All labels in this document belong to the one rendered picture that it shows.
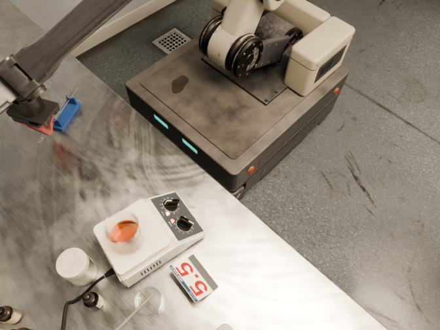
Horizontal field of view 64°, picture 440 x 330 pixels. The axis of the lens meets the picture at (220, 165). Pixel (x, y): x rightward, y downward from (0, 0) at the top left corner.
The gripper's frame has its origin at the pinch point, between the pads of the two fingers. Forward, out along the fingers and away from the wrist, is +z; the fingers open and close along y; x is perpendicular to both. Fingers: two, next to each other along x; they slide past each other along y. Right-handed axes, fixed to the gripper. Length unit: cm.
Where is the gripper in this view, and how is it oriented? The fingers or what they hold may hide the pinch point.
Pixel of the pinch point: (48, 131)
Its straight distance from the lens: 100.2
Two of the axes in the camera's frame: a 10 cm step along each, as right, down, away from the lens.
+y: 9.5, 2.7, -1.3
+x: 3.0, -8.1, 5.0
